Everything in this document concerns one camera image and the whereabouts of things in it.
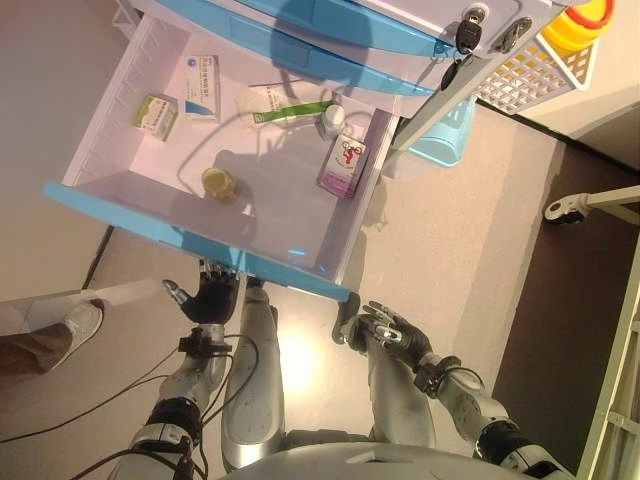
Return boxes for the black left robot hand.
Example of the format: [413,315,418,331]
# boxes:
[160,259,241,326]

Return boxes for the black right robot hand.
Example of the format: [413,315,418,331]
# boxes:
[357,299,434,362]

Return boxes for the yellow pill bottle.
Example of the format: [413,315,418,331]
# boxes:
[201,167,240,205]

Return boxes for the purple white medicine box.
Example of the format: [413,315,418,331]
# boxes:
[315,133,369,200]

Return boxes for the green white medicine box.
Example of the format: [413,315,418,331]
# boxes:
[132,93,180,144]

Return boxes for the blue white medicine box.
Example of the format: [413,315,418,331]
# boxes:
[183,52,223,123]

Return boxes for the small white medicine bottle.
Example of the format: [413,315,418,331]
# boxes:
[315,104,346,140]

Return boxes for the silver right robot leg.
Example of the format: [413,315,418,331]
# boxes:
[333,292,437,449]

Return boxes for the silver robot leg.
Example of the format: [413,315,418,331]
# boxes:
[333,292,437,449]
[219,279,287,474]

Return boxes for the silver left robot leg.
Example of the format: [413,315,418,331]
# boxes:
[219,279,287,474]

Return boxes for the grey robot torso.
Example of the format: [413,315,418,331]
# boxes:
[224,428,501,480]

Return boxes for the white sneaker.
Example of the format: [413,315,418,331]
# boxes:
[62,298,106,354]

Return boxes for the person leg brown trousers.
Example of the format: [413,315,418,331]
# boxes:
[0,322,76,389]

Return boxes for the green white tube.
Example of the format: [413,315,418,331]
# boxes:
[237,84,335,130]

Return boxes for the light blue waste bin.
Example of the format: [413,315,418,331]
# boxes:
[407,94,479,169]

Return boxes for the bed caster wheel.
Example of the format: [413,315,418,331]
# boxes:
[543,197,591,226]

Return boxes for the white hospital bed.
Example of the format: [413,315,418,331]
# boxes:
[544,184,640,480]

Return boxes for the white side bin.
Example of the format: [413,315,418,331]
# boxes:
[112,0,147,31]

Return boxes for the black cart keys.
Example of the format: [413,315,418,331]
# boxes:
[439,7,484,91]

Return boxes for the white medical cart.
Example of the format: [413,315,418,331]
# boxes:
[112,0,640,151]

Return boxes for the yellow sharps container red lid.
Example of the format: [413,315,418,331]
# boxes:
[542,0,616,51]

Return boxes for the black cable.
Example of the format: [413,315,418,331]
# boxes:
[0,332,261,480]

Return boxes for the white wire basket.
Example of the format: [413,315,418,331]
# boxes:
[472,34,601,114]

